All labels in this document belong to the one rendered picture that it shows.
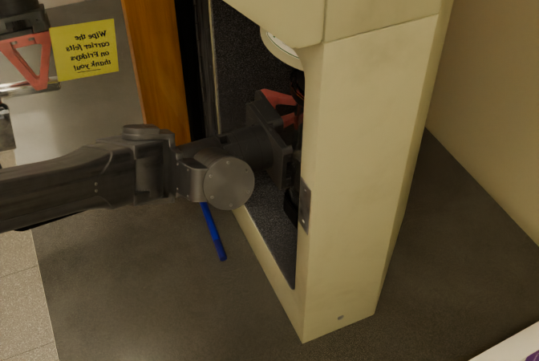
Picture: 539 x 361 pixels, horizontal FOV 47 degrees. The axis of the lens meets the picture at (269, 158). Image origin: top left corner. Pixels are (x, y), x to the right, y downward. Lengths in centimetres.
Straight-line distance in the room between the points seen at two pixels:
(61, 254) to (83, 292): 8
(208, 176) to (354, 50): 21
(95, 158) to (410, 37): 32
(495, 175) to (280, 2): 71
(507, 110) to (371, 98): 49
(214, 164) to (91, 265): 38
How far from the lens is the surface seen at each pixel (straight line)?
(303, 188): 64
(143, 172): 69
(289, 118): 82
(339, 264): 74
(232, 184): 64
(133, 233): 99
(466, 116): 112
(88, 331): 90
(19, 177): 58
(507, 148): 106
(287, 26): 48
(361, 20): 51
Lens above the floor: 169
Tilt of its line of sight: 44 degrees down
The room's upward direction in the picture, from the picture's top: straight up
